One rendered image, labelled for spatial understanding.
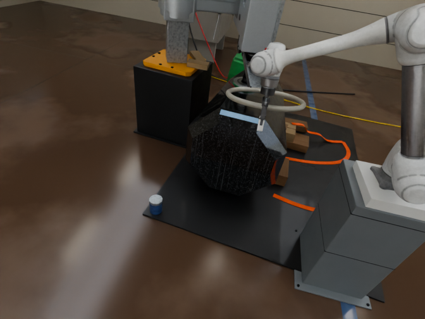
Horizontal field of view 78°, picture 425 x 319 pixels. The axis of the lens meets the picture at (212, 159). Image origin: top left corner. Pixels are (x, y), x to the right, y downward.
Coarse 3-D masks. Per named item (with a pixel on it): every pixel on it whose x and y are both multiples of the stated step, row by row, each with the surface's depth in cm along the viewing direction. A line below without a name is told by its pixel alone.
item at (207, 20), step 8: (200, 16) 435; (208, 16) 432; (216, 16) 430; (224, 16) 454; (192, 24) 445; (200, 24) 442; (208, 24) 439; (224, 24) 473; (192, 32) 453; (200, 32) 450; (208, 32) 447; (216, 32) 444; (224, 32) 494; (192, 40) 473; (200, 40) 457; (208, 40) 454; (216, 40) 451; (224, 40) 554; (192, 48) 481; (200, 48) 478; (208, 48) 475; (216, 48) 564; (208, 56) 484
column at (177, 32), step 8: (168, 24) 230; (176, 24) 231; (184, 24) 233; (168, 32) 234; (176, 32) 236; (184, 32) 237; (168, 40) 238; (176, 40) 240; (184, 40) 241; (168, 48) 243; (176, 48) 244; (184, 48) 246; (168, 56) 248; (176, 56) 249; (184, 56) 251
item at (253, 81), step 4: (244, 52) 212; (244, 56) 207; (244, 60) 206; (244, 64) 205; (244, 68) 203; (248, 68) 194; (248, 72) 190; (248, 76) 187; (252, 76) 196; (256, 76) 197; (248, 80) 186; (252, 80) 192; (256, 80) 193; (260, 80) 193; (248, 84) 185; (252, 84) 188; (256, 84) 189; (260, 84) 190; (256, 92) 183; (260, 92) 183
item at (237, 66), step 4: (236, 56) 367; (240, 56) 365; (236, 60) 367; (240, 60) 364; (232, 64) 369; (236, 64) 367; (240, 64) 364; (232, 68) 371; (236, 68) 368; (240, 68) 365; (232, 72) 372; (236, 72) 369; (228, 76) 379; (232, 76) 374; (228, 80) 379
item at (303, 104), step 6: (228, 90) 162; (234, 90) 170; (240, 90) 176; (246, 90) 179; (252, 90) 180; (258, 90) 181; (228, 96) 153; (234, 96) 149; (282, 96) 177; (288, 96) 173; (294, 96) 170; (240, 102) 145; (246, 102) 143; (252, 102) 142; (300, 102) 160; (258, 108) 142; (270, 108) 140; (276, 108) 140; (282, 108) 140; (288, 108) 141; (294, 108) 143; (300, 108) 147
